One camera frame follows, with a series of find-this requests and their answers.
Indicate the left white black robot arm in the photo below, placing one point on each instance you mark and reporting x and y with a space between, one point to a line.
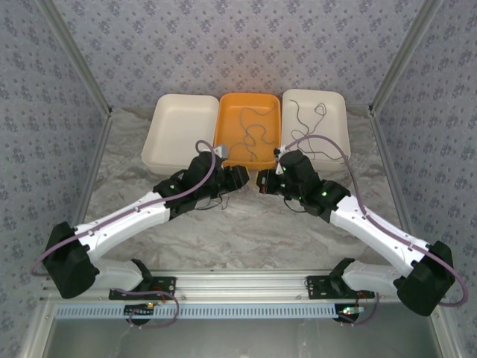
123 223

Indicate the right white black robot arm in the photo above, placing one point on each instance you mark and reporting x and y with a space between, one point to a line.
372 231

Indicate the white plastic bin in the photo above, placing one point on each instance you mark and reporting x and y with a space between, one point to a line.
175 127
331 123

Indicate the orange plastic bin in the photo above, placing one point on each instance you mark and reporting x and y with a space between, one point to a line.
231 115

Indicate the black controller board with LEDs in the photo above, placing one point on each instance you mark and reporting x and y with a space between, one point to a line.
136 309
350 317

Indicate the steel lower shelf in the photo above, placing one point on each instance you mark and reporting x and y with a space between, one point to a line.
238 339

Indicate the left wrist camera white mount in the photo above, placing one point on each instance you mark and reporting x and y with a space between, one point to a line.
223 152

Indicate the aluminium table side rail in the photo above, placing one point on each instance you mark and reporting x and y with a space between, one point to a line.
385 149
97 149

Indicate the aluminium mounting rail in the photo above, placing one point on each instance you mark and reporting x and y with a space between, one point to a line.
238 285

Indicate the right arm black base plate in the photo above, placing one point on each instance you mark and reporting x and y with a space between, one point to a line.
316 289

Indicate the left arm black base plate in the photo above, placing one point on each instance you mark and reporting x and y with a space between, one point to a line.
167 283

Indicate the aluminium frame post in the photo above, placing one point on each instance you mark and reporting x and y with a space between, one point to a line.
404 56
77 56

